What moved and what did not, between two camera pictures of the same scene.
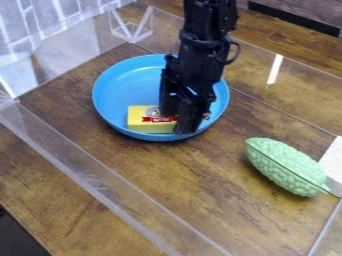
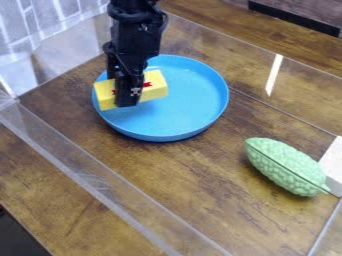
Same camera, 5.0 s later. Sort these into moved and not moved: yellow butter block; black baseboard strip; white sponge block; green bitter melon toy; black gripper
Moved: black gripper; yellow butter block
Not moved: white sponge block; green bitter melon toy; black baseboard strip
